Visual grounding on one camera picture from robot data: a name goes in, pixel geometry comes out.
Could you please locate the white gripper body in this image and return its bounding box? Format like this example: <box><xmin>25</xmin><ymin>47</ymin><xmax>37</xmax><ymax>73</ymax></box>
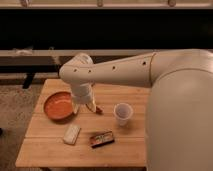
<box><xmin>71</xmin><ymin>83</ymin><xmax>93</xmax><ymax>104</ymax></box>

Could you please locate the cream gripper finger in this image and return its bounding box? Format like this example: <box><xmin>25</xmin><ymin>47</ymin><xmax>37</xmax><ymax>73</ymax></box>
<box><xmin>72</xmin><ymin>102</ymin><xmax>80</xmax><ymax>114</ymax></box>
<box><xmin>87</xmin><ymin>102</ymin><xmax>96</xmax><ymax>113</ymax></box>

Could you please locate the orange ceramic bowl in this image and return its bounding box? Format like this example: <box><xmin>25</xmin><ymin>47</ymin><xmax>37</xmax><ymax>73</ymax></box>
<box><xmin>43</xmin><ymin>91</ymin><xmax>73</xmax><ymax>120</ymax></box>

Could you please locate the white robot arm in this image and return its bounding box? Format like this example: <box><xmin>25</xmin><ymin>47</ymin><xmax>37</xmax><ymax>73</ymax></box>
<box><xmin>59</xmin><ymin>49</ymin><xmax>213</xmax><ymax>171</ymax></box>

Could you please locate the small red object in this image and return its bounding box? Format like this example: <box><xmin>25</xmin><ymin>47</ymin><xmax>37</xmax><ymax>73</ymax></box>
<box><xmin>96</xmin><ymin>106</ymin><xmax>103</xmax><ymax>114</ymax></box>

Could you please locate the white rectangular sponge block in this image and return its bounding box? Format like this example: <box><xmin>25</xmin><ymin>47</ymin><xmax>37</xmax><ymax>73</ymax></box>
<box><xmin>63</xmin><ymin>124</ymin><xmax>81</xmax><ymax>145</ymax></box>

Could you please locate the brown snack bar packet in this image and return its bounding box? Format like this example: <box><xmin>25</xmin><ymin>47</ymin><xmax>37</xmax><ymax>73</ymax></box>
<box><xmin>90</xmin><ymin>131</ymin><xmax>115</xmax><ymax>148</ymax></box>

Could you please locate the wooden table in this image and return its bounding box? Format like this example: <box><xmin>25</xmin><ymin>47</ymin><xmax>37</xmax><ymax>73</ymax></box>
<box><xmin>16</xmin><ymin>79</ymin><xmax>149</xmax><ymax>168</ymax></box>

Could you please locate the black stand leg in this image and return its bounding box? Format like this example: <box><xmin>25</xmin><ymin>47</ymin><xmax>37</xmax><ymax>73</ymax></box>
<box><xmin>22</xmin><ymin>73</ymin><xmax>35</xmax><ymax>89</ymax></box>

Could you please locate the white shelf rail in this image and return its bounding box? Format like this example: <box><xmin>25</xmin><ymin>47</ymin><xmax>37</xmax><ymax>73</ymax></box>
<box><xmin>0</xmin><ymin>49</ymin><xmax>157</xmax><ymax>57</ymax></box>

